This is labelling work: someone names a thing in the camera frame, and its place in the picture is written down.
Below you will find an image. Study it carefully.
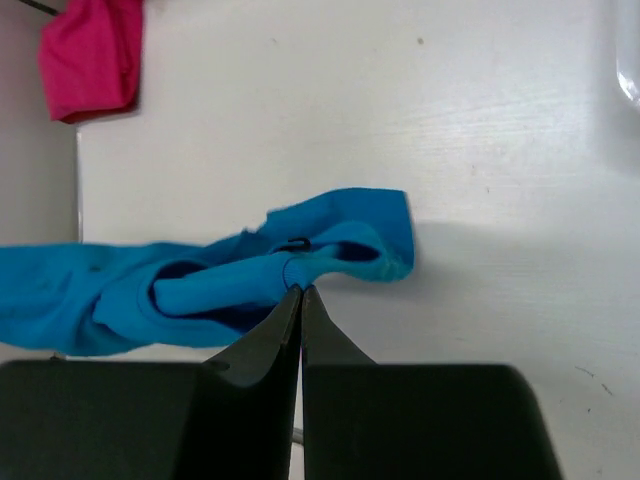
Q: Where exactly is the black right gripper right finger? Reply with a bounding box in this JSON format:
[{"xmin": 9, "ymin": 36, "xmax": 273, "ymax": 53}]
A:
[{"xmin": 301, "ymin": 288, "xmax": 562, "ymax": 479}]

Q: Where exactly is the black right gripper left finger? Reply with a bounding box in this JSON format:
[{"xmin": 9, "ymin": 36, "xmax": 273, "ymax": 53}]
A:
[{"xmin": 1, "ymin": 287, "xmax": 301, "ymax": 479}]

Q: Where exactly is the blue t-shirt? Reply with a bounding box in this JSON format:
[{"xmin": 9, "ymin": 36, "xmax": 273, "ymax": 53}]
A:
[{"xmin": 1, "ymin": 188, "xmax": 415, "ymax": 357}]

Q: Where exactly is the pink t-shirt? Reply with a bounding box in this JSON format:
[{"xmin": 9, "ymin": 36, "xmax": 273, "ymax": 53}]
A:
[{"xmin": 38, "ymin": 0, "xmax": 144, "ymax": 125}]

